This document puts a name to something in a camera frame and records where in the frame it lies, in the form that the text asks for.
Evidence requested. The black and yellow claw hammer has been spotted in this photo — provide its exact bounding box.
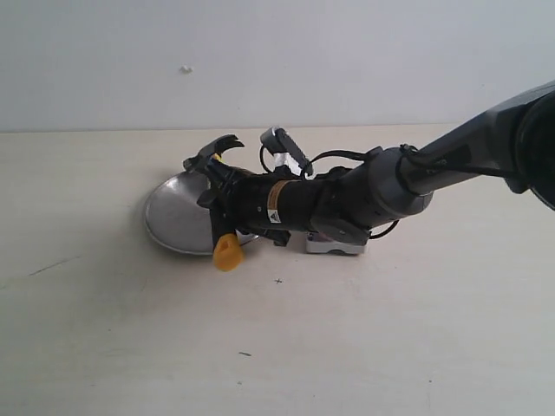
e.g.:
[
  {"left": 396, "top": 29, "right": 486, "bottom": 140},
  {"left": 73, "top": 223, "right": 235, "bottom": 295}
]
[{"left": 183, "top": 134, "right": 245, "bottom": 272}]

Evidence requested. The round stainless steel plate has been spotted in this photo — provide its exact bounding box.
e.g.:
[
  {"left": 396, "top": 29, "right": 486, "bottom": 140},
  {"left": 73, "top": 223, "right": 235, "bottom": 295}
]
[{"left": 143, "top": 169, "right": 261, "bottom": 257}]

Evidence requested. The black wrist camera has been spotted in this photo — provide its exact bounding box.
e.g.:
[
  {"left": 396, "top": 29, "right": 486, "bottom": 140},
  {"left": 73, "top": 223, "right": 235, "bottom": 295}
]
[{"left": 259, "top": 127, "right": 314, "bottom": 179}]

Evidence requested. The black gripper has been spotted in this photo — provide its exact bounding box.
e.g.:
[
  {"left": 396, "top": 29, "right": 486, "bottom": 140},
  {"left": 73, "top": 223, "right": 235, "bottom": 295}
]
[{"left": 197, "top": 166, "right": 321, "bottom": 249}]

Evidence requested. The red dome push button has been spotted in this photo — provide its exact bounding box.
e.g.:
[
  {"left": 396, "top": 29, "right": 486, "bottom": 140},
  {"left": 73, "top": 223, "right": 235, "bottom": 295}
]
[{"left": 305, "top": 232, "right": 367, "bottom": 256}]

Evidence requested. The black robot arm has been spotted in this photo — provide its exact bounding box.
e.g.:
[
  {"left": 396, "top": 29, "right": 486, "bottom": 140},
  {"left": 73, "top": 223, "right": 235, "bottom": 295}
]
[{"left": 183, "top": 83, "right": 554, "bottom": 246}]

